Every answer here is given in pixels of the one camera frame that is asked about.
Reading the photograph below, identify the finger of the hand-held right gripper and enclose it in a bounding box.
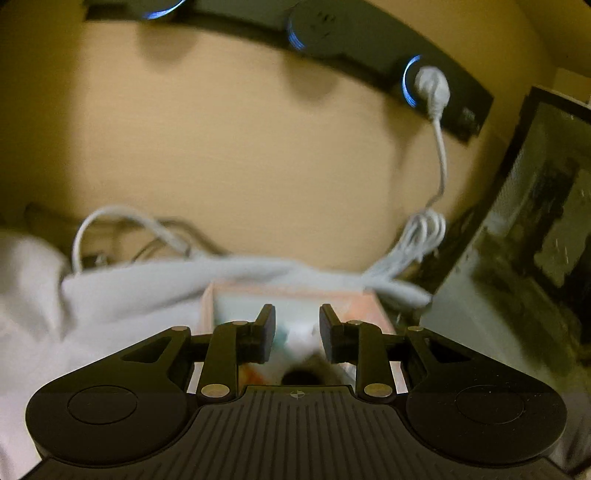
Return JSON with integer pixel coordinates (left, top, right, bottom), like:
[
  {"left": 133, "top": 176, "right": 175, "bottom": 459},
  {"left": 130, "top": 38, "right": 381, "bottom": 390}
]
[
  {"left": 320, "top": 304, "right": 468, "bottom": 400},
  {"left": 121, "top": 304, "right": 277, "bottom": 400}
]

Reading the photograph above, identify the pink cardboard box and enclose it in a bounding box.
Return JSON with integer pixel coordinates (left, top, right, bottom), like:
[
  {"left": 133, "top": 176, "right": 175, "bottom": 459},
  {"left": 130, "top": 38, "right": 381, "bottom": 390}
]
[{"left": 201, "top": 284, "right": 398, "bottom": 387}]

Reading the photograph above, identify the white power cable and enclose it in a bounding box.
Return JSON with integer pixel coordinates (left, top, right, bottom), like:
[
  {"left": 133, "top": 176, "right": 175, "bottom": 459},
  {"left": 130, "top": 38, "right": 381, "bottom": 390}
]
[{"left": 360, "top": 67, "right": 451, "bottom": 306}]

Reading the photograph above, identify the light grey bedsheet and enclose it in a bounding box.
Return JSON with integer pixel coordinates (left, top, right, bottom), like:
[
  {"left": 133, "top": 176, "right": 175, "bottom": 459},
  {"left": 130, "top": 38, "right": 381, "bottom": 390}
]
[{"left": 0, "top": 230, "right": 591, "bottom": 472}]

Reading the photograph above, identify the white cable loop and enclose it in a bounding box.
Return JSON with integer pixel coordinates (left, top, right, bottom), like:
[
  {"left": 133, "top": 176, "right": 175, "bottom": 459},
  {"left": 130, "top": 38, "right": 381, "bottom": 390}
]
[{"left": 71, "top": 205, "right": 192, "bottom": 276}]

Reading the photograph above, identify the black power strip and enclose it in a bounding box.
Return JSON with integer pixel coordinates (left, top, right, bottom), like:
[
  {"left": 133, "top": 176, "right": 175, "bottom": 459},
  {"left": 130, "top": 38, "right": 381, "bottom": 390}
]
[{"left": 83, "top": 0, "right": 495, "bottom": 145}]

